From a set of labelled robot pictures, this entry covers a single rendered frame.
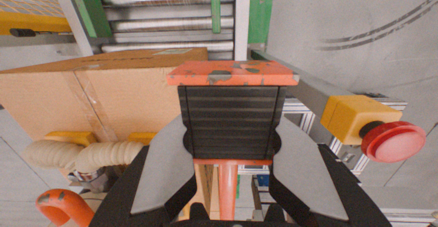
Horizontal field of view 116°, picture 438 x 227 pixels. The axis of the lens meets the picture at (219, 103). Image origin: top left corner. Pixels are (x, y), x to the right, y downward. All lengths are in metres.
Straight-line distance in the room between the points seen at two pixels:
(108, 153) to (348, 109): 0.41
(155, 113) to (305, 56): 1.24
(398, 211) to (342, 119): 0.48
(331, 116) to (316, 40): 1.08
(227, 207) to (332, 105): 0.26
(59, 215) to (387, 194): 0.85
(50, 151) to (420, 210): 0.94
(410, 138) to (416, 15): 1.53
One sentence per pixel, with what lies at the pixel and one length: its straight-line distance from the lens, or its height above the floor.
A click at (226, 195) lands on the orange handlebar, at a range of 0.21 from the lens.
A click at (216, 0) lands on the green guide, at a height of 0.64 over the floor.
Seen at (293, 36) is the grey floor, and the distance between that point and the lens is 1.30.
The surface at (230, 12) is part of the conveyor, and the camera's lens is 0.70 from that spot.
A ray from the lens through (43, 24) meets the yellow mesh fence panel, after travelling 0.85.
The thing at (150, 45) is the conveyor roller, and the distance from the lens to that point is 0.72.
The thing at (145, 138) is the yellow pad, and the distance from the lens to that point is 0.34.
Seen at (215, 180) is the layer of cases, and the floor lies 0.54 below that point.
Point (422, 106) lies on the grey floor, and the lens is 2.28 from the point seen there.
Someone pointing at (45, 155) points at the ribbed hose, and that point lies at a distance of 0.38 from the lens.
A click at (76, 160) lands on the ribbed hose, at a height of 1.03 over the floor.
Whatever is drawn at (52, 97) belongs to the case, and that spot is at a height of 0.95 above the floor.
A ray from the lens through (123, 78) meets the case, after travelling 0.31.
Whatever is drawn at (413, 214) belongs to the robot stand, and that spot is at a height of 0.95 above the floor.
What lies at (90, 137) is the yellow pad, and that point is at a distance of 0.43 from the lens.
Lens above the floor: 1.19
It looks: 63 degrees down
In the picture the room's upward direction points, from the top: 175 degrees counter-clockwise
